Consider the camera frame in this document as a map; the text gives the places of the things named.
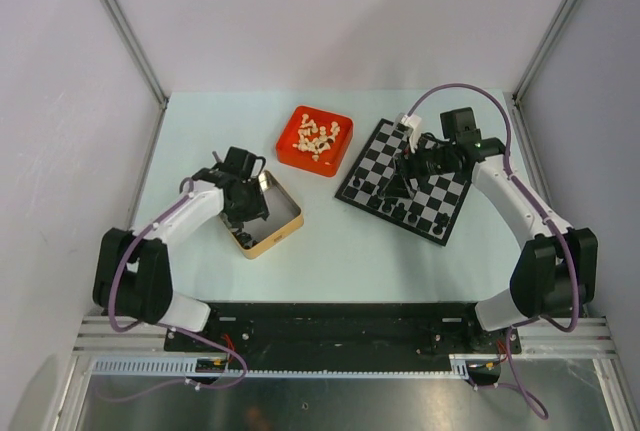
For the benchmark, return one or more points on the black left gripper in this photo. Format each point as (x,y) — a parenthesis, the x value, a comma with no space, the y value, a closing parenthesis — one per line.
(255,210)

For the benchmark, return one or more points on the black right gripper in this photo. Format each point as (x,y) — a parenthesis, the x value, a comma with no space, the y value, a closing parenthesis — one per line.
(398,186)

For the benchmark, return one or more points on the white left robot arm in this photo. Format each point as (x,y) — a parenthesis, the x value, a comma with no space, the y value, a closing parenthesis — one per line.
(133,280)

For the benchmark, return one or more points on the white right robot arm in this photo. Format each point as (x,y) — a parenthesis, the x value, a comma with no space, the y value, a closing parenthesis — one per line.
(555,272)

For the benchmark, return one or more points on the pile of black chess pieces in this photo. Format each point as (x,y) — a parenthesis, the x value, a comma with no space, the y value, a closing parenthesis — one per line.
(241,235)

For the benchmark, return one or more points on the pile of white chess pieces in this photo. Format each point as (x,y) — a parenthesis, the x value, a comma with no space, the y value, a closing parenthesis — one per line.
(315,138)

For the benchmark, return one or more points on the gold metal tin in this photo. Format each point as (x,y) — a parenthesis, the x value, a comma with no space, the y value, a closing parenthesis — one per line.
(285,217)

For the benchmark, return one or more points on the black and white chessboard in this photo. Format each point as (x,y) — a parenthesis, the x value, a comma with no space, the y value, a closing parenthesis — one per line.
(428,208)

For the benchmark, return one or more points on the red plastic tray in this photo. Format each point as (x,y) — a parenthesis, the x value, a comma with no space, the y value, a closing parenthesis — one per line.
(329,162)

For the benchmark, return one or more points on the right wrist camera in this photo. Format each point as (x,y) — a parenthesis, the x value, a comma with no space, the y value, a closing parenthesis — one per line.
(410,127)

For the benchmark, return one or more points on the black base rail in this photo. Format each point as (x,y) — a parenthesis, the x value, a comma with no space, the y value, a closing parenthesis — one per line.
(448,327)

